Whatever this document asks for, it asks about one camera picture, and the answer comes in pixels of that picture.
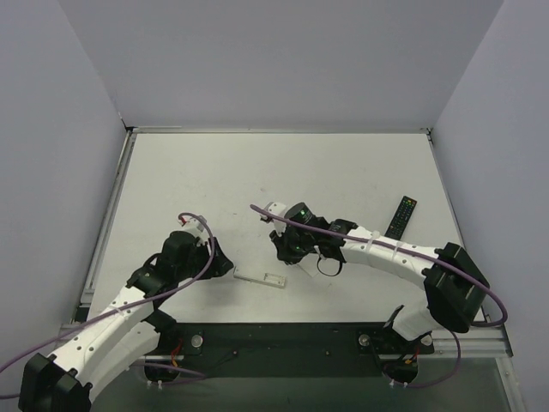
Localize white remote control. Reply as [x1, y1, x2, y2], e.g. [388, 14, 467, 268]
[232, 268, 287, 289]

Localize white battery cover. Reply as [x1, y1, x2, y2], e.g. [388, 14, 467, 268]
[296, 263, 319, 278]

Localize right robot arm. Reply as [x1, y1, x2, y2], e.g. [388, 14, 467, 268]
[261, 202, 489, 342]

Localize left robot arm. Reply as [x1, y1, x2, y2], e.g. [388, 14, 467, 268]
[18, 230, 234, 411]

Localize black tv remote control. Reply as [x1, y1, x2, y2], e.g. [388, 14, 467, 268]
[384, 196, 417, 240]

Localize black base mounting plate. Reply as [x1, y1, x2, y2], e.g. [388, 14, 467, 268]
[144, 322, 434, 382]

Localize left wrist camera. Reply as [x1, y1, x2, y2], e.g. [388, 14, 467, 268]
[178, 214, 207, 237]

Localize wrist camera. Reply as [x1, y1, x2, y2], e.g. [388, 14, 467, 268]
[261, 202, 287, 222]
[178, 214, 207, 237]

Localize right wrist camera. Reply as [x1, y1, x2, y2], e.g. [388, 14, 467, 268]
[261, 202, 287, 222]

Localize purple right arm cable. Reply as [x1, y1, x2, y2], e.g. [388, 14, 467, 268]
[250, 203, 510, 390]

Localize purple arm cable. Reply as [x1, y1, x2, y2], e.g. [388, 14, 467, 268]
[250, 203, 510, 390]
[0, 211, 215, 390]

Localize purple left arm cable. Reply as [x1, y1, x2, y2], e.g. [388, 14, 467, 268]
[0, 211, 215, 390]

